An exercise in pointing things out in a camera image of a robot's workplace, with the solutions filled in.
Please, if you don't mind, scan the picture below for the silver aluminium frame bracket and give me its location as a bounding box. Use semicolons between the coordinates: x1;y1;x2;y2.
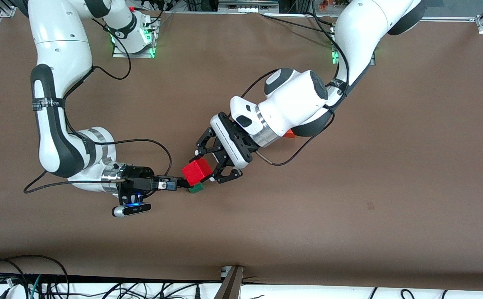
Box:
218;0;280;13

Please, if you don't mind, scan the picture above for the grey metal camera post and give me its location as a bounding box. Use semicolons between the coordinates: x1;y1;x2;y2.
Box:
214;266;244;299

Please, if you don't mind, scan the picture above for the brown table cover sheet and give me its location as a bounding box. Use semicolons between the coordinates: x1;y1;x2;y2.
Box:
0;8;483;291

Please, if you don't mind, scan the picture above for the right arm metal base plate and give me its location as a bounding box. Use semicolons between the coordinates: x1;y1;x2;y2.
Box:
112;17;159;59

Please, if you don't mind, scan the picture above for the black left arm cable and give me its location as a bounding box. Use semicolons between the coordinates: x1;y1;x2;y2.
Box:
240;0;350;166

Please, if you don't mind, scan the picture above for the black cable across table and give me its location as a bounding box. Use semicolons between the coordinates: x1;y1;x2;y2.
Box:
260;12;336;36

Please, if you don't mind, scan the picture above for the red cube block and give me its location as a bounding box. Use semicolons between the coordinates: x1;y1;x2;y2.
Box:
182;160;213;186

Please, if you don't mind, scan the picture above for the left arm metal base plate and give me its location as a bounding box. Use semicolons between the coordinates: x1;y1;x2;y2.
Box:
331;46;377;66

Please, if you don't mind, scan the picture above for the black looped floor cable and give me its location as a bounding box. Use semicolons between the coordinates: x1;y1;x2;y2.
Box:
0;254;70;299

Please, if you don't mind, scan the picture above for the small aluminium corner bracket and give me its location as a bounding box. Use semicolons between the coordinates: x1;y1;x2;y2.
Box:
0;0;18;18

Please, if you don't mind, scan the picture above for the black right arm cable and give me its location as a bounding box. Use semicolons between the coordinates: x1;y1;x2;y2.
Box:
23;25;173;195

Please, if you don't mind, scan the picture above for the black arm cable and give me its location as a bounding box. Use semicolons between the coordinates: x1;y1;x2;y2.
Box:
23;25;173;195
240;0;350;166

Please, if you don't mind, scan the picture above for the teal floor cable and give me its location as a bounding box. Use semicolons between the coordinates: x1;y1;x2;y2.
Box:
29;274;43;299

